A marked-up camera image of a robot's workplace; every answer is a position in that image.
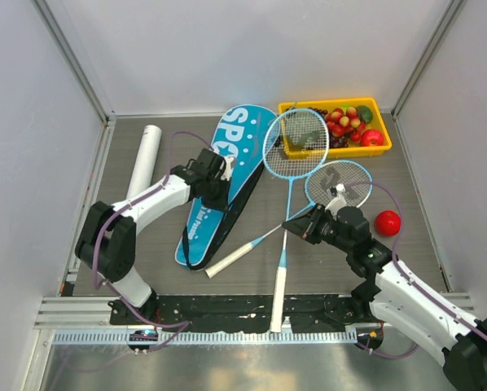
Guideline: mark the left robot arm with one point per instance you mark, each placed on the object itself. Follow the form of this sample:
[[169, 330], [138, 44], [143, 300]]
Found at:
[[107, 242]]

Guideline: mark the green melon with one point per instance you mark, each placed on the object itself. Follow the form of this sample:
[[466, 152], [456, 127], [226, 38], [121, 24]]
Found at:
[[302, 137]]

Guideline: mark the blue racket bag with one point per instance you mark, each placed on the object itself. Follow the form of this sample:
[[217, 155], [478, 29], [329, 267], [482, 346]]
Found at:
[[239, 134]]

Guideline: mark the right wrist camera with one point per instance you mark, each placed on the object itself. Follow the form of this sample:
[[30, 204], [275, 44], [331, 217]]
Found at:
[[338, 200]]

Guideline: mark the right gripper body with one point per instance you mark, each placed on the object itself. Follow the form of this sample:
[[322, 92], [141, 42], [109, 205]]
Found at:
[[323, 226]]

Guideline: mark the yellow plastic tray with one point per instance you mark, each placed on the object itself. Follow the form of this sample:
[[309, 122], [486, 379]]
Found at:
[[354, 149]]

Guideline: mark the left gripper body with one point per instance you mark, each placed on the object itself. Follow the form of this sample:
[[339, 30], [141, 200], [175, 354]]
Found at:
[[216, 194]]

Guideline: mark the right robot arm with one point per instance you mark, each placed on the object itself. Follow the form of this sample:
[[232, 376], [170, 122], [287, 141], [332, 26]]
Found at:
[[394, 294]]

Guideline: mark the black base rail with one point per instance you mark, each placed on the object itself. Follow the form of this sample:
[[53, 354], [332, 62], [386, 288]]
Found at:
[[238, 320]]

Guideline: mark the red cherry cluster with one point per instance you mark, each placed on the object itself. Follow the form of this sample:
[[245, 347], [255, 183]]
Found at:
[[355, 125]]

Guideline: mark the red apple on table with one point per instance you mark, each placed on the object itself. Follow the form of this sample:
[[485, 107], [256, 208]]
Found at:
[[388, 223]]

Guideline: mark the dark grape bunch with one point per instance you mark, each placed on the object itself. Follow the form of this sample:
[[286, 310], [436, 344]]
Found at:
[[338, 132]]

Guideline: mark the green lime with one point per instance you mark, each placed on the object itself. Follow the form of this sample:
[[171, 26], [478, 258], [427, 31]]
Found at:
[[365, 114]]

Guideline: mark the red apple in tray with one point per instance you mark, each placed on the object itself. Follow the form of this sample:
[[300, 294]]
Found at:
[[372, 138]]

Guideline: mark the white shuttlecock tube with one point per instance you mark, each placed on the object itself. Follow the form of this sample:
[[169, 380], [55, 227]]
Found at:
[[145, 161]]

